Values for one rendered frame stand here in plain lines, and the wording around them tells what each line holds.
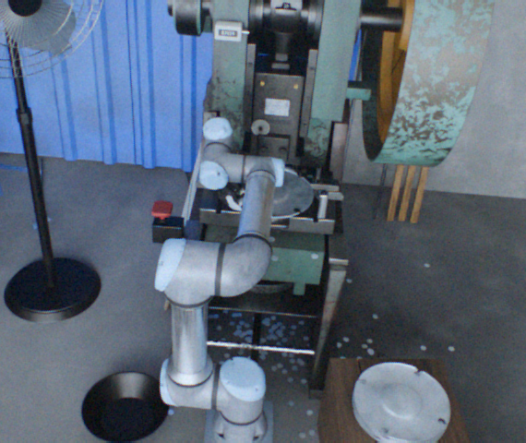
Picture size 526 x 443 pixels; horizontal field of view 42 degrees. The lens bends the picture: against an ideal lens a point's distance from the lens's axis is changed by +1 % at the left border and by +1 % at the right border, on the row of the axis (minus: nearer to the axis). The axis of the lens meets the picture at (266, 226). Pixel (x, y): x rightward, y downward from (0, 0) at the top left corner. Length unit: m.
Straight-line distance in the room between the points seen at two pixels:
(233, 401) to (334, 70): 0.95
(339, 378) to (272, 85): 0.94
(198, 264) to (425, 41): 0.74
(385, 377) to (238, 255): 0.90
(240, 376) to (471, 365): 1.33
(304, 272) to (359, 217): 1.26
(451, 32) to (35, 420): 1.84
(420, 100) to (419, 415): 0.94
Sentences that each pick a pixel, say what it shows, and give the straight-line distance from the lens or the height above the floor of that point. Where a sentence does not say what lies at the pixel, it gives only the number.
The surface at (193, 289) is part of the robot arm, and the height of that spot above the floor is 1.02.
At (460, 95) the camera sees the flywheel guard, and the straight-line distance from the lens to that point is 1.74.
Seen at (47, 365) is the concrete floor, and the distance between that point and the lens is 2.73.
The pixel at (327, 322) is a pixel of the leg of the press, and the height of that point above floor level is 0.39.
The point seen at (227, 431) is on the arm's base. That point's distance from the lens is 1.87.
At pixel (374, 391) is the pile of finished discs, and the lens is 2.16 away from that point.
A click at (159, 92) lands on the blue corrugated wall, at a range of 3.48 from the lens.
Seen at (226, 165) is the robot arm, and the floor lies 1.07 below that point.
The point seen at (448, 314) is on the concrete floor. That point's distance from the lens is 3.05.
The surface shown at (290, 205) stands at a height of 0.78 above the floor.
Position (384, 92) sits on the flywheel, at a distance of 2.28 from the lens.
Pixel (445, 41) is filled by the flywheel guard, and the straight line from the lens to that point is 1.69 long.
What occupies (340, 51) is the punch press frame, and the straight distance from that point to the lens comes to 1.96.
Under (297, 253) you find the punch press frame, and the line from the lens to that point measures 2.20.
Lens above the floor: 2.03
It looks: 38 degrees down
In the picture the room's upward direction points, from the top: 5 degrees clockwise
